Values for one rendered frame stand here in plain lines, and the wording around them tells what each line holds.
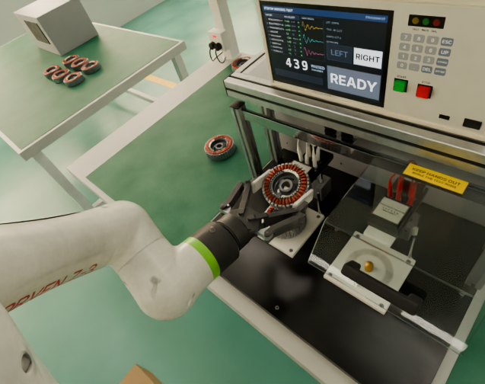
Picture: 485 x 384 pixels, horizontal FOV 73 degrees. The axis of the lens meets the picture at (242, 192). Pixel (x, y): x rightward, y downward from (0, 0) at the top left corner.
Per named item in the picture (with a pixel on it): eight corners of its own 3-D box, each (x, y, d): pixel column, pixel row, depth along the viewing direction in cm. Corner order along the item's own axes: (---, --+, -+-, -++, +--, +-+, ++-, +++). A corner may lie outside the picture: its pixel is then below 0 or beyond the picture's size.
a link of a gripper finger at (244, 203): (245, 226, 70) (238, 226, 70) (251, 192, 78) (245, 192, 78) (244, 213, 67) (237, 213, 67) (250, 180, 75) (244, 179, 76)
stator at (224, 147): (240, 142, 122) (237, 135, 119) (228, 164, 116) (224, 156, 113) (215, 139, 127) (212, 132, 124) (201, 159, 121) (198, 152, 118)
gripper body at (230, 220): (212, 241, 70) (240, 216, 75) (240, 261, 65) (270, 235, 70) (207, 216, 65) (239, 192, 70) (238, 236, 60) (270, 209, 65)
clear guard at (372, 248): (461, 356, 43) (473, 343, 39) (307, 263, 57) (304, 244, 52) (537, 192, 55) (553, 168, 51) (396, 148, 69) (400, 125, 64)
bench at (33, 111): (103, 238, 210) (18, 153, 155) (11, 148, 315) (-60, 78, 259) (218, 136, 251) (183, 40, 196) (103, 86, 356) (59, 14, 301)
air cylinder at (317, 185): (321, 201, 93) (320, 189, 89) (300, 191, 98) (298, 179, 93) (331, 190, 95) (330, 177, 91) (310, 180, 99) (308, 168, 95)
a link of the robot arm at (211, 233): (216, 251, 56) (182, 225, 61) (223, 289, 63) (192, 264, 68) (240, 230, 59) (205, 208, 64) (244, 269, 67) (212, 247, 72)
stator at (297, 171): (295, 220, 74) (291, 214, 71) (257, 199, 80) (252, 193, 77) (321, 180, 75) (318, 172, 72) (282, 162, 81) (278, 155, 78)
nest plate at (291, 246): (292, 258, 84) (291, 256, 83) (249, 232, 92) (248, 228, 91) (324, 218, 90) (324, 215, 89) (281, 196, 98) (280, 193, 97)
